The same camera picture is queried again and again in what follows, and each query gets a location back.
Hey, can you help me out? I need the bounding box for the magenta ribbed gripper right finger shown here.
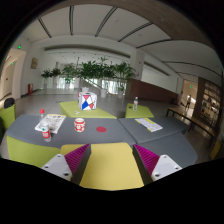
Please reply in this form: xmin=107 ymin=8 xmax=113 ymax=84
xmin=133 ymin=144 xmax=181 ymax=184

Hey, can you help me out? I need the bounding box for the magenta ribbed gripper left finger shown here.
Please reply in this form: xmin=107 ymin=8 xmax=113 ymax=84
xmin=42 ymin=144 xmax=91 ymax=185

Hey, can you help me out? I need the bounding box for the clear water bottle red cap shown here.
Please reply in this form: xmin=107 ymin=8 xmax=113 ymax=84
xmin=39 ymin=109 xmax=51 ymax=142

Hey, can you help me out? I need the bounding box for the distant clear water bottle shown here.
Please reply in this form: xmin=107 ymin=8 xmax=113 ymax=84
xmin=133 ymin=97 xmax=138 ymax=111

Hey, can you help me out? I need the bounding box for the right grey sofa seat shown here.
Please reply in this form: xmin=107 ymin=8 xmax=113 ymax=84
xmin=119 ymin=117 xmax=198 ymax=168

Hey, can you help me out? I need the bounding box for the grey modular sofa seat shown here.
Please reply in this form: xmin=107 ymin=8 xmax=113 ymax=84
xmin=6 ymin=115 xmax=135 ymax=148

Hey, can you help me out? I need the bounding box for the yellow seat in front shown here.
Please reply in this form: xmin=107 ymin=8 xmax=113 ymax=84
xmin=59 ymin=142 xmax=145 ymax=192

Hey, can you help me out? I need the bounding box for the red and white mug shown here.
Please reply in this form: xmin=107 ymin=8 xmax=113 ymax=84
xmin=74 ymin=118 xmax=85 ymax=132

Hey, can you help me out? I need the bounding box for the yellow booklet on right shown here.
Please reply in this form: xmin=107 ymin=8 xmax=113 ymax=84
xmin=136 ymin=118 xmax=163 ymax=132

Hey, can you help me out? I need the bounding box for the magazine on left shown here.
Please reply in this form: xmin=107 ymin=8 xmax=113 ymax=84
xmin=40 ymin=114 xmax=66 ymax=134

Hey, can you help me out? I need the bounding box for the lime green right seat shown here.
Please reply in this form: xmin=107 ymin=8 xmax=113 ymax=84
xmin=125 ymin=103 xmax=154 ymax=118

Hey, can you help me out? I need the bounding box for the lime green seat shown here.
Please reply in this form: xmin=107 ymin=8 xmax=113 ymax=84
xmin=59 ymin=101 xmax=115 ymax=119
xmin=125 ymin=103 xmax=154 ymax=118

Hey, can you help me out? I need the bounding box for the lime green centre seat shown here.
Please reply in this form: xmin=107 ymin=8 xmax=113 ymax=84
xmin=59 ymin=101 xmax=115 ymax=119

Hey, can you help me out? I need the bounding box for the long wooden bench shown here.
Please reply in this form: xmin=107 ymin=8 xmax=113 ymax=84
xmin=166 ymin=107 xmax=217 ymax=140

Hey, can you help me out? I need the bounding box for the white red blue patterned cube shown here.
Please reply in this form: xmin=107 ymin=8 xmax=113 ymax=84
xmin=78 ymin=92 xmax=97 ymax=110

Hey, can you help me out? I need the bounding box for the distant person at right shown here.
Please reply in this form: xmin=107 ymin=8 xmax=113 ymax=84
xmin=185 ymin=95 xmax=191 ymax=109

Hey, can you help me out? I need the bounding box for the lime green chair left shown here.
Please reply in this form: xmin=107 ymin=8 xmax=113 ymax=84
xmin=0 ymin=105 xmax=16 ymax=129

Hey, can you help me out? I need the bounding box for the red fire extinguisher box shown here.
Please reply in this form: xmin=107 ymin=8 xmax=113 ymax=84
xmin=28 ymin=83 xmax=33 ymax=95

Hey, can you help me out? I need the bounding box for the black backpack on chair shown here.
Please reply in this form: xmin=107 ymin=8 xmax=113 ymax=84
xmin=4 ymin=97 xmax=15 ymax=109

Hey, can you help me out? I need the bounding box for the row of potted plants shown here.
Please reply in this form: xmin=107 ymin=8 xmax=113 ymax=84
xmin=41 ymin=57 xmax=135 ymax=91

